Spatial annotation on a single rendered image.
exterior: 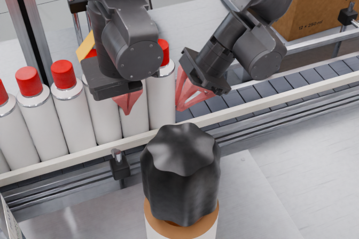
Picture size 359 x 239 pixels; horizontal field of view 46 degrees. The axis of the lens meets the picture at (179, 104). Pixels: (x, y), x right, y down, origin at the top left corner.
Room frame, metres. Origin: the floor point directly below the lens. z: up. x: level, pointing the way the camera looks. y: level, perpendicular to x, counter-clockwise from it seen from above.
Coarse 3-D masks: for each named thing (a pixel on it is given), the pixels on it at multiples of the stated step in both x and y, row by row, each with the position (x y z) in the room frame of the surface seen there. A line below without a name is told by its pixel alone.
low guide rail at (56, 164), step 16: (336, 80) 0.64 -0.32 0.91; (352, 80) 0.65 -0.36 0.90; (272, 96) 0.59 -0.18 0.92; (288, 96) 0.60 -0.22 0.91; (304, 96) 0.61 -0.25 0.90; (224, 112) 0.55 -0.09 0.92; (240, 112) 0.56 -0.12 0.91; (112, 144) 0.47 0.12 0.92; (128, 144) 0.48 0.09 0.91; (48, 160) 0.44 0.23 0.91; (64, 160) 0.44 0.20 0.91; (80, 160) 0.44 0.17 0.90; (0, 176) 0.40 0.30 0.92; (16, 176) 0.41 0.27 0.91; (32, 176) 0.41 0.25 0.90
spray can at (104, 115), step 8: (88, 56) 0.51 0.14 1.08; (88, 88) 0.49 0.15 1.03; (88, 96) 0.49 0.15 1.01; (88, 104) 0.50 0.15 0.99; (96, 104) 0.49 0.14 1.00; (104, 104) 0.49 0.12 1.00; (112, 104) 0.50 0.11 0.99; (96, 112) 0.49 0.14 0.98; (104, 112) 0.49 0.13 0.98; (112, 112) 0.50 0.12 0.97; (96, 120) 0.49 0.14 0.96; (104, 120) 0.49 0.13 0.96; (112, 120) 0.49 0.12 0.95; (96, 128) 0.49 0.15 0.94; (104, 128) 0.49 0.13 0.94; (112, 128) 0.49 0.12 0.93; (120, 128) 0.51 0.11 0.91; (96, 136) 0.49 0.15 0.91; (104, 136) 0.49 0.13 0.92; (112, 136) 0.49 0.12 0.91; (120, 136) 0.50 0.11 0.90
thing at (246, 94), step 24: (312, 72) 0.70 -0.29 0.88; (336, 72) 0.70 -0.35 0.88; (216, 96) 0.63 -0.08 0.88; (240, 96) 0.63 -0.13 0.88; (264, 96) 0.63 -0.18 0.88; (312, 96) 0.63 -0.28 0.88; (240, 120) 0.56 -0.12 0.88; (144, 144) 0.50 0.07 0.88; (72, 168) 0.44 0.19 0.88; (0, 192) 0.40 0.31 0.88
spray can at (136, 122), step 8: (144, 80) 0.52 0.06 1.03; (144, 88) 0.52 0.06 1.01; (144, 96) 0.51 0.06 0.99; (136, 104) 0.50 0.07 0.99; (144, 104) 0.51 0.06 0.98; (120, 112) 0.51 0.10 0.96; (136, 112) 0.50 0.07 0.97; (144, 112) 0.51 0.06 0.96; (128, 120) 0.50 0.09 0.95; (136, 120) 0.50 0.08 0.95; (144, 120) 0.51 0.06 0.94; (128, 128) 0.50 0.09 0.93; (136, 128) 0.50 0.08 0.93; (144, 128) 0.51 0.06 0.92; (128, 136) 0.50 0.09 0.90
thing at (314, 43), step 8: (344, 32) 0.74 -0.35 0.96; (352, 32) 0.74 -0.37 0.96; (312, 40) 0.71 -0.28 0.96; (320, 40) 0.71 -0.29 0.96; (328, 40) 0.71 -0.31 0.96; (336, 40) 0.72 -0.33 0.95; (288, 48) 0.68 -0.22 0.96; (296, 48) 0.69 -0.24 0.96; (304, 48) 0.69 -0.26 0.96; (312, 48) 0.70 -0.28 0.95; (232, 64) 0.63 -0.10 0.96; (176, 80) 0.59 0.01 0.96; (184, 80) 0.60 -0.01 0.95
